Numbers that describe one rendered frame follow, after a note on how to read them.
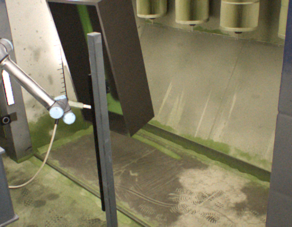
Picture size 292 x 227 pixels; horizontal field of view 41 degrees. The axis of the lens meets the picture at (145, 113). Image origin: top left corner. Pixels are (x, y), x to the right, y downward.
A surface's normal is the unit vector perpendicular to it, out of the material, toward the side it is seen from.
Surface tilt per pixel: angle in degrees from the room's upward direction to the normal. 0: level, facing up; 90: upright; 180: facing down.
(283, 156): 90
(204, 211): 0
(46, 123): 90
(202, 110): 57
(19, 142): 90
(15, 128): 90
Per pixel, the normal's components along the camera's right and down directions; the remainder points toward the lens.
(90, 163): -0.04, -0.91
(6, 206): 0.70, 0.26
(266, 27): -0.71, 0.32
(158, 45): -0.62, -0.23
